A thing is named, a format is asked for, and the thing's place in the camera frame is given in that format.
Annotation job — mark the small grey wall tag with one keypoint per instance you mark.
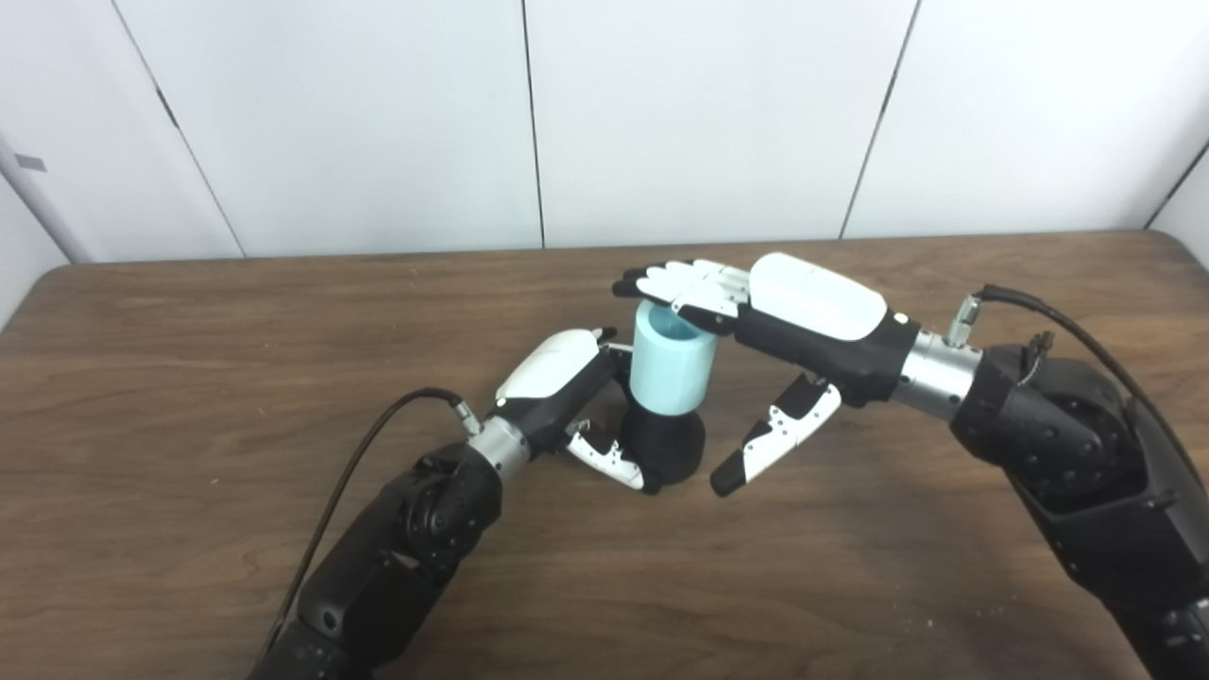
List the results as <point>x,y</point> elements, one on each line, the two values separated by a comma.
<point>30,162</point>

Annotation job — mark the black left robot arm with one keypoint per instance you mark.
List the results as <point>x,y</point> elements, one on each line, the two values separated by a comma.
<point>397,557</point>

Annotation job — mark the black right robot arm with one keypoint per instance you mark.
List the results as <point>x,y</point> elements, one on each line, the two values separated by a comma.
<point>1086,463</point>

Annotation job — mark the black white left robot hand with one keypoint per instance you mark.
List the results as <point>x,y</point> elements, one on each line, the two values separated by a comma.
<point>553,378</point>

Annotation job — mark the light blue cylinder cup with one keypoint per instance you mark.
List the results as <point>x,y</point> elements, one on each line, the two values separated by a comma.
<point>671,373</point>

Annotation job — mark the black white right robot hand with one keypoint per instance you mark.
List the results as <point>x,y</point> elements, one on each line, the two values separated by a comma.
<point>822,321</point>

